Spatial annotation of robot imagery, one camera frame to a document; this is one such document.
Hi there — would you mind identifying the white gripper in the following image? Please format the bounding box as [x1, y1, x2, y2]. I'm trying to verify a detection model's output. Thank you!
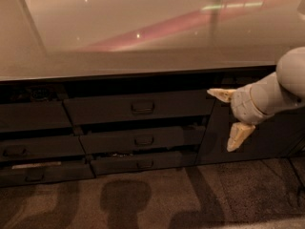
[207, 83, 273, 152]

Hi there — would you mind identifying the dark grey cabinet door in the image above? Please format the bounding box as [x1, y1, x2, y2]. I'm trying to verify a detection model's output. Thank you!
[196, 68, 305, 164]

